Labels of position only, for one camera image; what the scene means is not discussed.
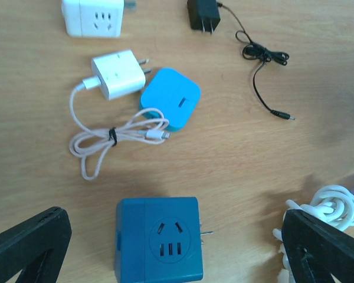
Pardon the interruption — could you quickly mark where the black power adapter with cable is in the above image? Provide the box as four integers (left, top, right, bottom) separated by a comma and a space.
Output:
186, 0, 295, 120

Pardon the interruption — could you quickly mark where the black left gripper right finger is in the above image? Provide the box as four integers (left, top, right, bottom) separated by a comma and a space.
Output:
283, 209, 354, 282

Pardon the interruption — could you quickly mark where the white tiger print plug adapter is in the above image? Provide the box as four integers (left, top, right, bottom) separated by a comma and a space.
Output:
61, 0, 136, 38

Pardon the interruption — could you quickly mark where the white purple strip cord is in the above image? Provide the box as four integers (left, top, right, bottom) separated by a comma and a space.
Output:
272, 185, 354, 283

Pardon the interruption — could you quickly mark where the white charger with cable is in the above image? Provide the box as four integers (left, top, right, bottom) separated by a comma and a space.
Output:
69, 50, 170, 181

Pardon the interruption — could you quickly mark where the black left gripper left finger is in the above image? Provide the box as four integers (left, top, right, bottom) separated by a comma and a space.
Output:
0, 207, 72, 282

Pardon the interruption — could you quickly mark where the blue cube socket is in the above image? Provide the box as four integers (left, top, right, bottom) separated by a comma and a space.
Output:
114, 197, 204, 282

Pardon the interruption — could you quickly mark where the light blue adapter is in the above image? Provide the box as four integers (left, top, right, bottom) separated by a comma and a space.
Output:
139, 68, 201, 132

